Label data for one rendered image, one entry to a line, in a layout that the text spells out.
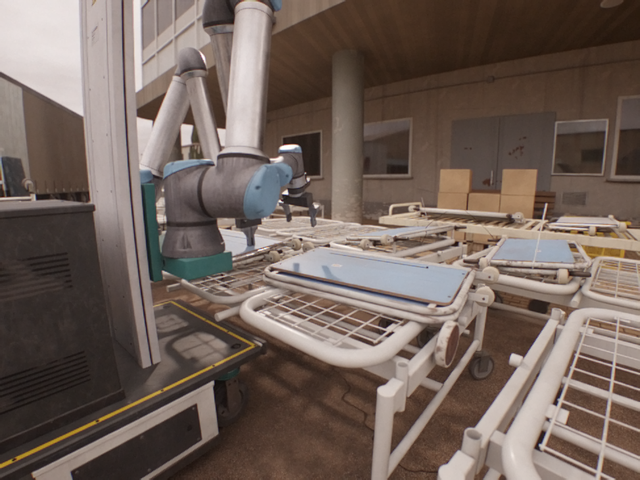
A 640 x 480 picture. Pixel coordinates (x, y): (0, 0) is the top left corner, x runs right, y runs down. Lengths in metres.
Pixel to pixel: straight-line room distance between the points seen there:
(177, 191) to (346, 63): 5.41
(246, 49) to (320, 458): 1.27
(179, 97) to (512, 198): 3.89
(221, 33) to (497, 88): 6.41
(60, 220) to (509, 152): 6.69
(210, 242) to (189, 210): 0.11
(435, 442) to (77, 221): 1.27
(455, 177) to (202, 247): 3.94
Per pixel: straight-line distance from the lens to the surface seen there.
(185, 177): 0.91
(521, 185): 4.44
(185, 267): 0.90
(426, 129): 7.42
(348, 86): 5.98
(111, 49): 1.05
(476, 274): 1.25
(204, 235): 0.92
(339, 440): 1.24
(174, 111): 1.55
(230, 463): 1.20
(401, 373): 0.74
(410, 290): 1.00
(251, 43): 0.98
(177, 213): 0.93
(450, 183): 4.51
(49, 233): 0.84
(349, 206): 5.73
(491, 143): 6.93
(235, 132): 0.88
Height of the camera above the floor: 0.88
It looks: 10 degrees down
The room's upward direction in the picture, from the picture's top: straight up
